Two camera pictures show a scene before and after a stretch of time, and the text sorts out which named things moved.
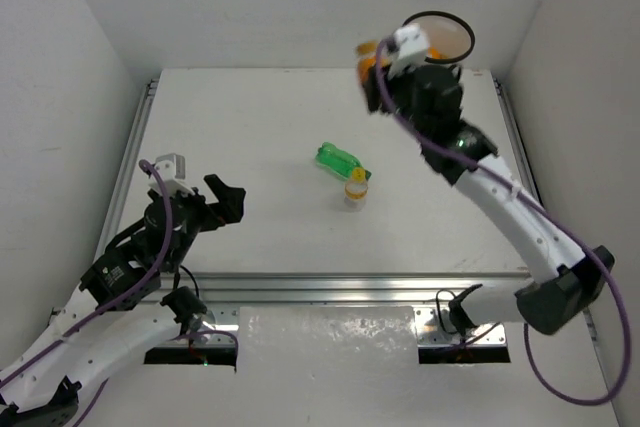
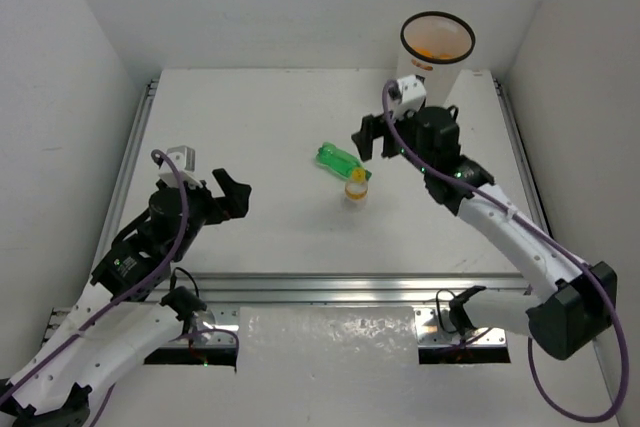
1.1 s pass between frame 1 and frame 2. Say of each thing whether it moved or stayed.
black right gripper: moved
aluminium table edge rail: stayed
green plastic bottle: stayed
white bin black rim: stayed
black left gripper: stayed
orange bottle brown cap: moved
